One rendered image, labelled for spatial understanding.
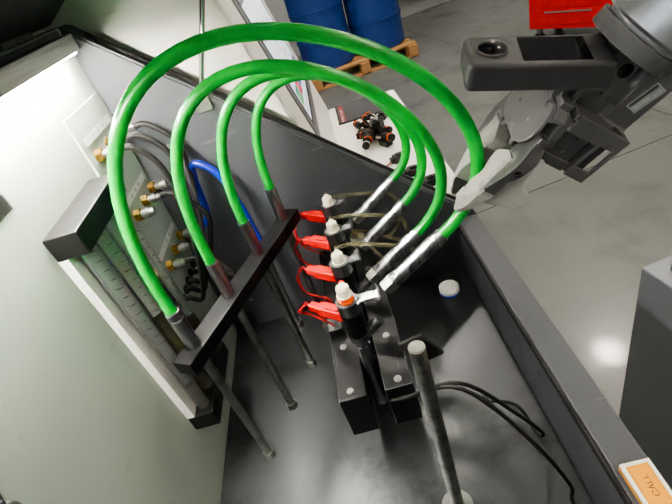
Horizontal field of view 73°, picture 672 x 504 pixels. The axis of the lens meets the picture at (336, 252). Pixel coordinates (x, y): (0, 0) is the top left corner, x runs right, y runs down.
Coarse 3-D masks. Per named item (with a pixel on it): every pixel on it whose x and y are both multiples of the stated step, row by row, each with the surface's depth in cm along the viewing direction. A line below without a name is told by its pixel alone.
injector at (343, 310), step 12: (336, 300) 56; (348, 312) 55; (360, 312) 56; (348, 324) 56; (360, 324) 57; (372, 324) 58; (360, 336) 58; (360, 348) 60; (372, 360) 61; (372, 372) 62; (372, 384) 64; (384, 396) 66
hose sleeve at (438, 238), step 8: (424, 240) 52; (432, 240) 51; (440, 240) 51; (416, 248) 52; (424, 248) 51; (432, 248) 51; (408, 256) 53; (416, 256) 52; (424, 256) 52; (400, 264) 53; (408, 264) 52; (416, 264) 52; (392, 272) 54; (400, 272) 53; (408, 272) 53; (392, 280) 54; (400, 280) 53
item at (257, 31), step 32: (224, 32) 37; (256, 32) 37; (288, 32) 37; (320, 32) 37; (160, 64) 38; (384, 64) 40; (416, 64) 40; (128, 96) 39; (448, 96) 41; (480, 160) 46; (128, 224) 46; (448, 224) 50; (160, 288) 51
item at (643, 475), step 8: (640, 464) 46; (648, 464) 45; (632, 472) 45; (640, 472) 45; (648, 472) 45; (640, 480) 44; (648, 480) 44; (656, 480) 44; (632, 488) 45; (640, 488) 44; (648, 488) 44; (656, 488) 44; (664, 488) 43; (648, 496) 43; (656, 496) 43; (664, 496) 43
